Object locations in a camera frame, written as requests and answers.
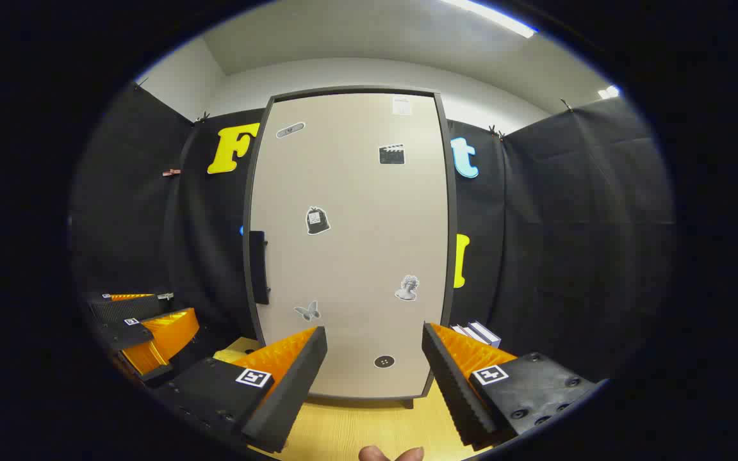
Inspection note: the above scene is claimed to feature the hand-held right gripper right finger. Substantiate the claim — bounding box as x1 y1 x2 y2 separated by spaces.
422 322 602 449

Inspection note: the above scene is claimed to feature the yellow coaster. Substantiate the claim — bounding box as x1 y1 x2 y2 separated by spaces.
214 337 261 364

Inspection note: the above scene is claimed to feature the blue spine book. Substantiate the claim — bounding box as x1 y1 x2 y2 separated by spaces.
469 320 502 350

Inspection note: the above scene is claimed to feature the black cabinet door handle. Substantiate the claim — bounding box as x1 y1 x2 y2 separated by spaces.
249 230 272 305

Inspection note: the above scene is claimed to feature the beige cabinet door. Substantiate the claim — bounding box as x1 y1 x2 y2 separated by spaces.
249 92 451 400

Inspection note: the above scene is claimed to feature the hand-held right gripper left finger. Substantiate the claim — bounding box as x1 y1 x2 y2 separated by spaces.
154 325 329 454

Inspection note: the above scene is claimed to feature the black backdrop cloth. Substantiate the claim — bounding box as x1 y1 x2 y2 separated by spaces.
71 82 674 385

